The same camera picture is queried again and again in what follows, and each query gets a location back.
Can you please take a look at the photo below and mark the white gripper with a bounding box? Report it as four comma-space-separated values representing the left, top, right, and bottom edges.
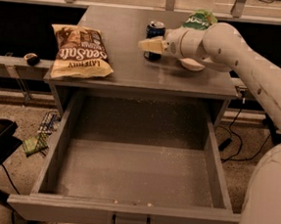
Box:
138, 27, 187, 59

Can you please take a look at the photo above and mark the blue pepsi can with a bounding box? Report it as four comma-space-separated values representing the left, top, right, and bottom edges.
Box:
144, 20, 165, 62

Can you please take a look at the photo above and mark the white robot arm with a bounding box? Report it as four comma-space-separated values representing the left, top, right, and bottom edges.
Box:
138, 22, 281, 224

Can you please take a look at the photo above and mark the grey cabinet counter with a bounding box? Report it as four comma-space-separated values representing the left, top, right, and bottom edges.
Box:
44, 6, 237, 121

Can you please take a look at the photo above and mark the open grey top drawer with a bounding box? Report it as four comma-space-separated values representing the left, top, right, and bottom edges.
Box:
8, 91, 240, 224

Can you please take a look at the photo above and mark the white paper bowl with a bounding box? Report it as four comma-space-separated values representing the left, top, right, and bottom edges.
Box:
179, 58, 206, 71

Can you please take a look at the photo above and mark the green chip bag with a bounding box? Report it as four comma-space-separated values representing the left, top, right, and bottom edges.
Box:
181, 9, 218, 31

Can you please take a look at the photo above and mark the brown sea salt chip bag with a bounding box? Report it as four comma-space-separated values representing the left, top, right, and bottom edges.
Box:
50, 23, 114, 78

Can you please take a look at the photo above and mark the black tape roll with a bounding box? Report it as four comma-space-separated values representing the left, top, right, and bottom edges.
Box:
23, 53, 40, 67

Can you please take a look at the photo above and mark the patterned packet on floor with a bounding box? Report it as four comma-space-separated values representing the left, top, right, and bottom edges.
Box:
37, 111, 61, 135

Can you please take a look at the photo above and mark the small green packet on floor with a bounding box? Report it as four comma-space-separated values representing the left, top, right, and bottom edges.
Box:
23, 133, 49, 157

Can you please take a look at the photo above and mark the black power cable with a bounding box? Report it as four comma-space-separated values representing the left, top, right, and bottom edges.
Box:
213, 96, 275, 167

